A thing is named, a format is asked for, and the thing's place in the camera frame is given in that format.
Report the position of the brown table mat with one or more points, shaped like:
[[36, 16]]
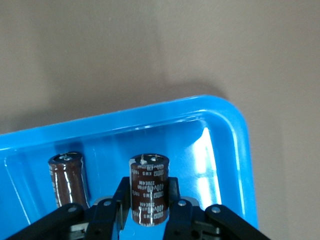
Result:
[[160, 50]]

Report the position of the blue plastic tray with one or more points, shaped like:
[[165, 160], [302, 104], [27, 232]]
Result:
[[220, 155]]

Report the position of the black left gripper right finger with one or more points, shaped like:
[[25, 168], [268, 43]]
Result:
[[185, 222]]

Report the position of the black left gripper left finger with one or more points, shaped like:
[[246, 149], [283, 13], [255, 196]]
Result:
[[100, 220]]

